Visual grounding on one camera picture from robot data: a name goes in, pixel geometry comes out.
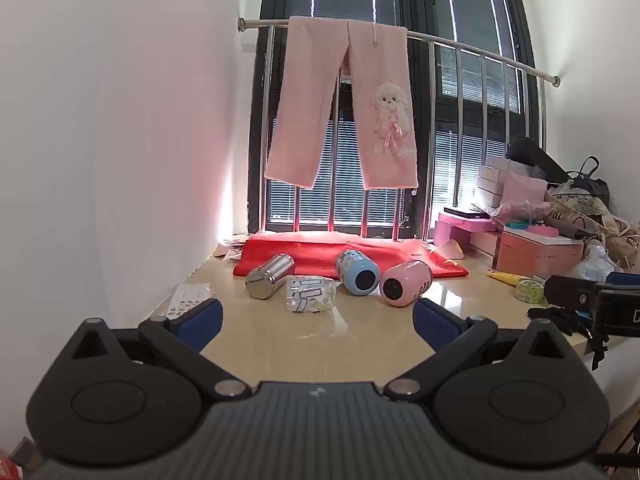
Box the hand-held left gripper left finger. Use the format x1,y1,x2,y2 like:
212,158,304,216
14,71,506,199
60,299,252,402

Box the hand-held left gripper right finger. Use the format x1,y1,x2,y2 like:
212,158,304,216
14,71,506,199
384,299,581,402

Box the pink cup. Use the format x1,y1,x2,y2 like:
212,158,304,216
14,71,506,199
379,260,434,308

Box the stainless steel cup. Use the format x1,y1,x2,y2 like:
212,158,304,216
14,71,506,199
245,253,296,300

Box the blue cup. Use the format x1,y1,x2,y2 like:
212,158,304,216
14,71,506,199
334,249,382,297

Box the white sticker sheet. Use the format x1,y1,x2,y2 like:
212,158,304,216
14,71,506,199
164,282,213,318

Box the white plastic bag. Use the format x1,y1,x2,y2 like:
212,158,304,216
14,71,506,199
577,240,626,282

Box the green tape roll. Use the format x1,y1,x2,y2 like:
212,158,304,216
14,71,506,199
515,278,548,304

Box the large pink box white lid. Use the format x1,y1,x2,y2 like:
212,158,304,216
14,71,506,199
496,227,586,277

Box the yellow tube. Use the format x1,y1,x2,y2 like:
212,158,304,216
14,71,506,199
486,270,523,287

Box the teal and pink packet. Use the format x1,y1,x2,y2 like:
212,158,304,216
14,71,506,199
505,220,560,237

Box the beige patterned bag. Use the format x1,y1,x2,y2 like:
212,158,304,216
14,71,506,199
547,190,640,271

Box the crumpled papers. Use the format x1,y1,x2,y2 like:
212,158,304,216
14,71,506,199
214,234,251,262

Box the small pink box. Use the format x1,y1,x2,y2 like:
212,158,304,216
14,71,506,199
434,212,493,248

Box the black handbag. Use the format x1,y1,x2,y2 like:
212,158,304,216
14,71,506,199
567,156,612,203

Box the pink paper bag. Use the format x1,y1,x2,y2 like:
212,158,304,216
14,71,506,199
501,174,549,217

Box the clear plastic packet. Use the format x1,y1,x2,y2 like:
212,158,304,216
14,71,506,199
284,275,338,314

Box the flat black case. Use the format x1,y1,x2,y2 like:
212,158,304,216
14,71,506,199
444,206,491,220

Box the red cloth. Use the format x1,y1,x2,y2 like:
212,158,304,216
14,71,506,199
232,231,470,281

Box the stack of white boxes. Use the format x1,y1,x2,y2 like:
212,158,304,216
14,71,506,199
475,155,532,211

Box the black duffel bag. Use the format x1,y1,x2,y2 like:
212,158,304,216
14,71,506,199
506,137,571,183

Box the pink pants with dog print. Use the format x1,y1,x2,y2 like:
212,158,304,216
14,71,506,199
264,16,420,192

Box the red packet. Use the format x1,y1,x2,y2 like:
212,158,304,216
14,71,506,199
0,449,25,480

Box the steel window railing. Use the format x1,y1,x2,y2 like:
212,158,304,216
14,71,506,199
237,17,561,243

